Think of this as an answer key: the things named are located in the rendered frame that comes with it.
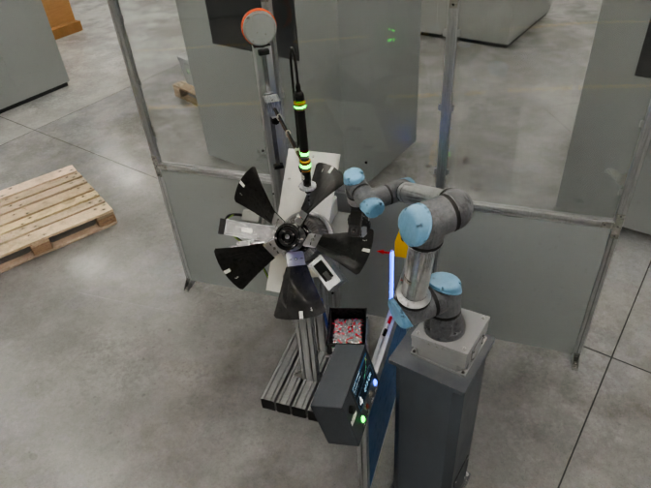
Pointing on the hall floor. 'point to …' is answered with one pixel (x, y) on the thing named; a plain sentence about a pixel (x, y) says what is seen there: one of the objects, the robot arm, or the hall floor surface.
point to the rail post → (364, 460)
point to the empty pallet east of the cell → (48, 214)
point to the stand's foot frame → (285, 388)
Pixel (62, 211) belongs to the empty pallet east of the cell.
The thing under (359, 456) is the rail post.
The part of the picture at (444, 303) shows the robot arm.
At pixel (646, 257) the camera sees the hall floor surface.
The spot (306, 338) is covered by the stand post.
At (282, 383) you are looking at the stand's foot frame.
